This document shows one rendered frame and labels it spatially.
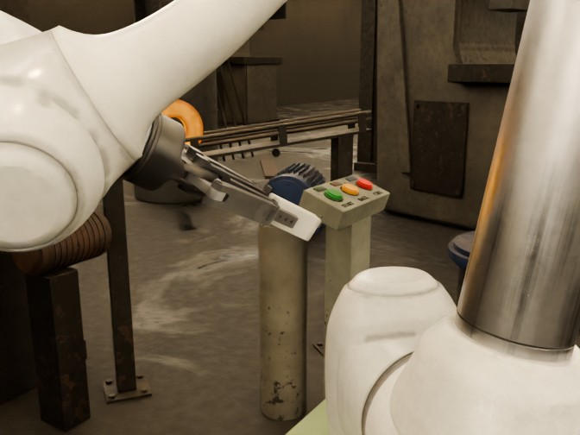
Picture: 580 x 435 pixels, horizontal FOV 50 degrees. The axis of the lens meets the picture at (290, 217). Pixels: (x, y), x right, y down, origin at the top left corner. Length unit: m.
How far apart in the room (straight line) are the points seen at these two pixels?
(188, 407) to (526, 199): 1.35
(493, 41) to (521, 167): 3.22
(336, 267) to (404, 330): 0.79
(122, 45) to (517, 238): 0.33
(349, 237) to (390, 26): 2.38
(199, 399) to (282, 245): 0.53
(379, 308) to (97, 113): 0.39
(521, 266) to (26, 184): 0.36
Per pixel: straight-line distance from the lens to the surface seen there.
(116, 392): 1.84
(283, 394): 1.63
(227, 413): 1.70
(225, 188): 0.60
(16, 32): 0.55
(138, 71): 0.42
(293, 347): 1.57
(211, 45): 0.44
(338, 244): 1.43
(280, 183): 3.14
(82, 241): 1.57
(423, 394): 0.56
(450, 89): 3.43
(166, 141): 0.60
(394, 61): 3.61
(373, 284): 0.70
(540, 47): 0.52
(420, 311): 0.68
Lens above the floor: 0.89
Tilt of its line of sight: 14 degrees down
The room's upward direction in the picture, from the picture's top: straight up
